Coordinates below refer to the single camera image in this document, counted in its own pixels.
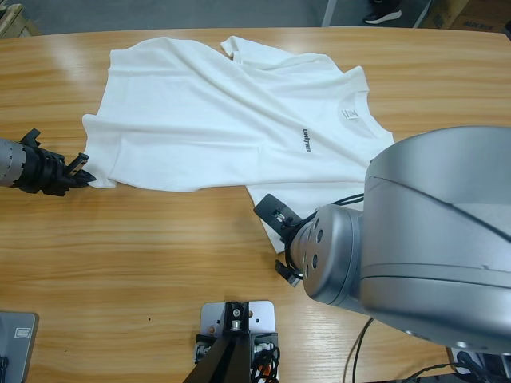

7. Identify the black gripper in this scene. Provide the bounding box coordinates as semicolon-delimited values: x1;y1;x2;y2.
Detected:
18;146;97;197
253;194;316;289

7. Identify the white t-shirt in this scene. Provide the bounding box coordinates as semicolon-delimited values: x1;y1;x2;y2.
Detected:
81;34;396;255

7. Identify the white upright pole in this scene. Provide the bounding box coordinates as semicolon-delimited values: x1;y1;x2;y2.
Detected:
321;0;339;27

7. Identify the black shoe with white sole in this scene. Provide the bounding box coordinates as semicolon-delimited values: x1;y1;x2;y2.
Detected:
363;0;403;25

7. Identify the white slanted leg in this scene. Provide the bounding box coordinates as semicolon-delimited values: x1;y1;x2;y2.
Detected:
413;0;434;28

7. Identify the brown cardboard box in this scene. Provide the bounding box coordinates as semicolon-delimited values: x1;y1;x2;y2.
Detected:
422;0;470;29

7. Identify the dark printed box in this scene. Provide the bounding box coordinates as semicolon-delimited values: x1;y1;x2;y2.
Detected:
450;0;508;32

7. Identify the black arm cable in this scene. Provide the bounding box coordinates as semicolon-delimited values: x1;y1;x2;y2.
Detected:
283;193;366;282

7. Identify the orange and black cable bunch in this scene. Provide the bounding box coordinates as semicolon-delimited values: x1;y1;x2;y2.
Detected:
250;345;283;383

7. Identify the dark camera post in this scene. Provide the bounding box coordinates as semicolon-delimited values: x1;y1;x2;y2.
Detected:
186;302;252;383

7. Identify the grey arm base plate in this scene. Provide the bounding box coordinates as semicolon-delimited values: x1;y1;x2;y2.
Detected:
0;310;40;383
446;345;511;378

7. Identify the thin twisted cable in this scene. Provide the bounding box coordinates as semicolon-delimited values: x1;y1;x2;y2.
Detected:
398;361;456;383

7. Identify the thin black wire bundle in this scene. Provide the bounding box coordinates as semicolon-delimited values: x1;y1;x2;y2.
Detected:
454;350;511;383

